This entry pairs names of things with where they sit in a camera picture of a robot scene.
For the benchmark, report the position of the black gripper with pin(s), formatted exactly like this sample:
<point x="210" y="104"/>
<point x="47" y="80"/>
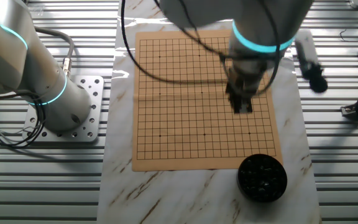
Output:
<point x="244" y="79"/>

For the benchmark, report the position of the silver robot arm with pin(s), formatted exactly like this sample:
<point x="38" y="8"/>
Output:
<point x="11" y="62"/>

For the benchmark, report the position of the wooden go board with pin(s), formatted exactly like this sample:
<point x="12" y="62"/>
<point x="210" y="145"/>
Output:
<point x="182" y="124"/>

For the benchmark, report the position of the black bowl of Go stones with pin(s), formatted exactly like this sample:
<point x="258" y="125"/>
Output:
<point x="262" y="179"/>

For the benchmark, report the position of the white marble pattern mat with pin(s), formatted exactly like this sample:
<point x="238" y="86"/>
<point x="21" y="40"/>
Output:
<point x="197" y="193"/>

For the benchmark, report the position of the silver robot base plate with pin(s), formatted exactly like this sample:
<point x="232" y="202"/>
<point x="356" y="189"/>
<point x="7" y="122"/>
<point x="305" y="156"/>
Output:
<point x="95" y="93"/>

